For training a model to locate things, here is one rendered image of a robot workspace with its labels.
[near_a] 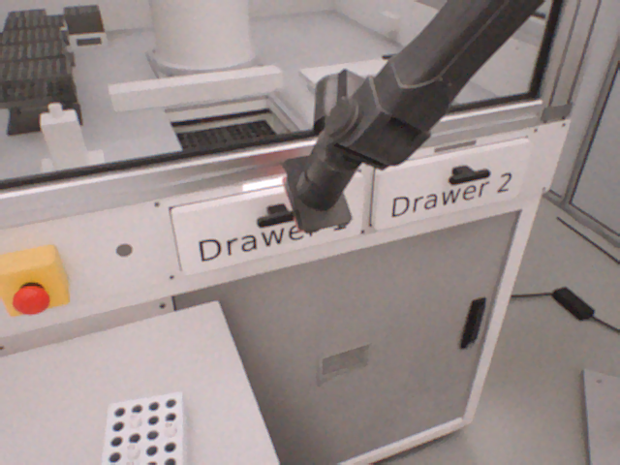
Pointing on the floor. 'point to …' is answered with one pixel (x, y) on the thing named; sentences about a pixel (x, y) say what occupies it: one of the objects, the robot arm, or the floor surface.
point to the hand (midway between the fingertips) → (302, 217)
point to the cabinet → (347, 330)
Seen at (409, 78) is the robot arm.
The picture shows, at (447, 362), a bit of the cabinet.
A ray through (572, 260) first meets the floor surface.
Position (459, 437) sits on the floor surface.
